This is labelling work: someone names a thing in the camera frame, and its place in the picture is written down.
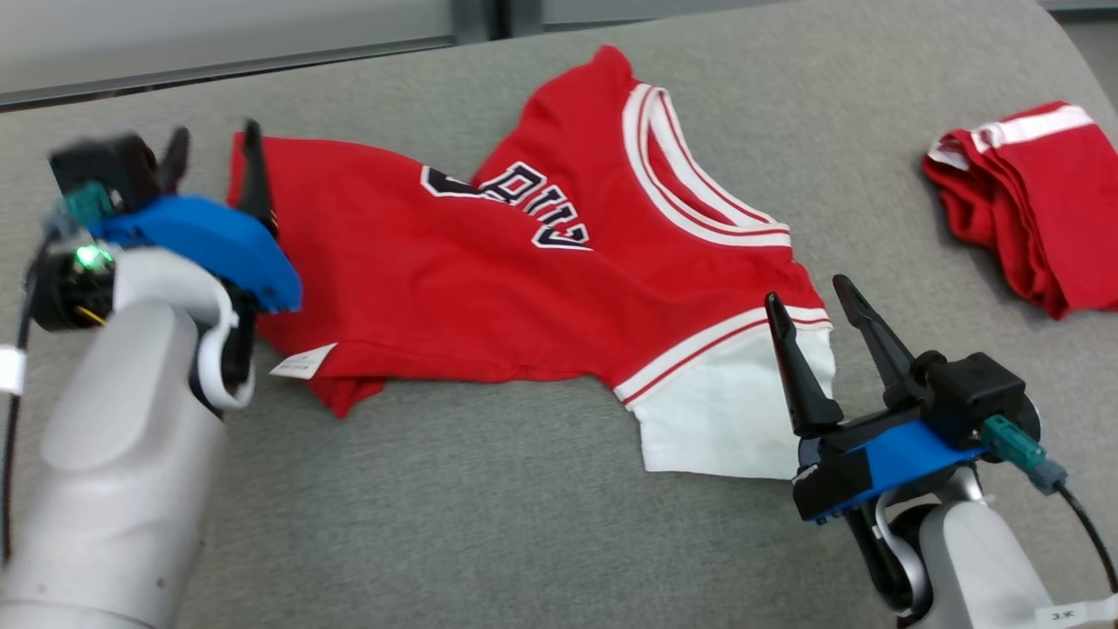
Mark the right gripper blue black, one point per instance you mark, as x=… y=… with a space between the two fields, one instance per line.
x=900 y=463

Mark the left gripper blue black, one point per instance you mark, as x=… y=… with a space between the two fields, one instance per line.
x=218 y=245

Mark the red shorts white hem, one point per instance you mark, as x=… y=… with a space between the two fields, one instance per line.
x=1039 y=218

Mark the grey partition post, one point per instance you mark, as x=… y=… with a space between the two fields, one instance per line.
x=476 y=17

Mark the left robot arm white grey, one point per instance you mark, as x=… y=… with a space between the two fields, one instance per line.
x=122 y=454

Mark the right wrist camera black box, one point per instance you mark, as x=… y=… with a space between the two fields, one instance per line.
x=974 y=393

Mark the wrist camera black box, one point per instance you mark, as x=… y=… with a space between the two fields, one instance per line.
x=974 y=393
x=105 y=166

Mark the grey partition bottom rail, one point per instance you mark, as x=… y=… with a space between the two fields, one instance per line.
x=218 y=70

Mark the red basketball jersey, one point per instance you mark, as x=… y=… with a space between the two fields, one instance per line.
x=454 y=288

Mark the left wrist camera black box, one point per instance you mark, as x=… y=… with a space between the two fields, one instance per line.
x=105 y=166

